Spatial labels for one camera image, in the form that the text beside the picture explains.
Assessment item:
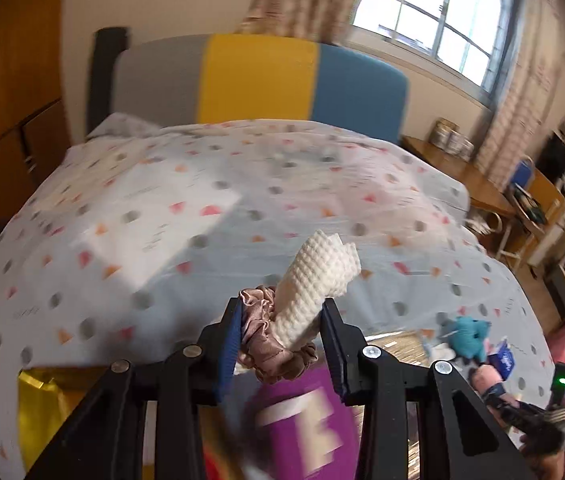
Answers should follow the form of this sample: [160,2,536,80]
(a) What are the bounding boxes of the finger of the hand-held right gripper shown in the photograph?
[497,400,565,455]

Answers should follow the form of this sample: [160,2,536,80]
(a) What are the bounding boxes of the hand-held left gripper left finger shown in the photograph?
[27,297,243,480]

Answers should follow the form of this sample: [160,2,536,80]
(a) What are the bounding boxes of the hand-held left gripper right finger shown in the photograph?
[319,299,538,480]

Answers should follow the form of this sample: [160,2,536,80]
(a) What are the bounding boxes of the pink satin scrunchie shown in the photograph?
[236,285,318,385]

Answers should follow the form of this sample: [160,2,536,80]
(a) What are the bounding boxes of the white waffle cloth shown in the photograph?
[271,230,362,351]

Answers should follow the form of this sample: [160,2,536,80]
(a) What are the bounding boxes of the gold metal tray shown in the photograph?
[17,330,443,480]

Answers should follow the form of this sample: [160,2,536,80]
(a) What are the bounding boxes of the person's right hand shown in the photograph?
[518,432,565,480]

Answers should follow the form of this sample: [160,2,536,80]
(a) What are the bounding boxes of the purple cardboard box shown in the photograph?
[242,365,363,480]

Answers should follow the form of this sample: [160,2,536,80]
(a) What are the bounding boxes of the blue tissue pack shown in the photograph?
[487,340,519,381]

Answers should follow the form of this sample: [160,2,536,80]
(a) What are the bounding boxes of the teal plush toy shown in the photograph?
[441,316,492,363]

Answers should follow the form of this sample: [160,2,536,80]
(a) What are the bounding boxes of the patterned white bed sheet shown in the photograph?
[0,112,553,480]

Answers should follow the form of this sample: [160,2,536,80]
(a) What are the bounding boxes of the wooden desk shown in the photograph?
[401,136,565,268]

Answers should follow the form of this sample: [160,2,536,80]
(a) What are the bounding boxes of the blue plastic chair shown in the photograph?
[511,156,536,190]

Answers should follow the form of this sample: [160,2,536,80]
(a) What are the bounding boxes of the black monitor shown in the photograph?
[536,132,565,187]

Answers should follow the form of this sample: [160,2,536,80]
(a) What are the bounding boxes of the silver metal tin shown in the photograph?
[431,118,458,150]
[451,131,475,161]

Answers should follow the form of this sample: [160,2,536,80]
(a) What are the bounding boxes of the grey yellow blue headboard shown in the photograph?
[112,34,409,146]

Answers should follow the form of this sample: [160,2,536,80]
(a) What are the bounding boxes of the black rolled mat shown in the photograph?
[86,27,130,136]

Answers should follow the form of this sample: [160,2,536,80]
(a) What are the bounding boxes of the orange wooden wardrobe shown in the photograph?
[0,0,70,241]

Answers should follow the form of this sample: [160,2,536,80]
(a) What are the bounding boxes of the window with metal frame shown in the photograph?
[352,0,520,106]

